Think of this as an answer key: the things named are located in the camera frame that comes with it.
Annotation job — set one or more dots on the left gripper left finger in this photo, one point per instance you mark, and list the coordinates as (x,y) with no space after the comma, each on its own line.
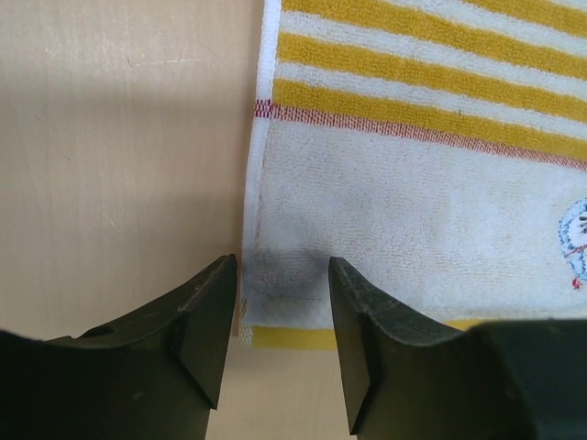
(153,373)

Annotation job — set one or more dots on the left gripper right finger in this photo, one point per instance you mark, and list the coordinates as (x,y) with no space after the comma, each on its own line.
(407,376)

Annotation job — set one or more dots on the yellow striped towel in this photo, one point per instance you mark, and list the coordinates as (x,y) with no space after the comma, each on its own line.
(438,146)

